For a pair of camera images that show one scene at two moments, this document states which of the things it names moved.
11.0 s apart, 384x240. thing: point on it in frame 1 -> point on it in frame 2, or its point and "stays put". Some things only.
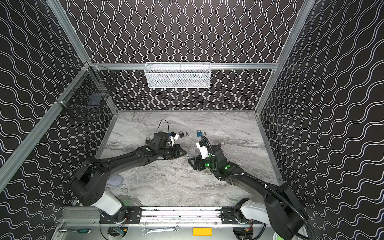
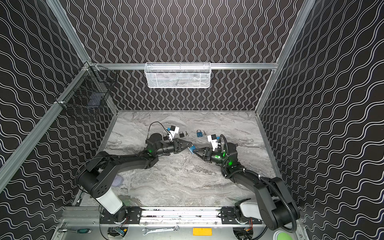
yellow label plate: [202, 231] stays put
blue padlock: [199, 133] stays put
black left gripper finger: [180, 151] -> [185, 141]
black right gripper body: [199, 163] -> [207, 153]
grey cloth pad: [115, 181] stays put
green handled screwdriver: [80, 230] stays put
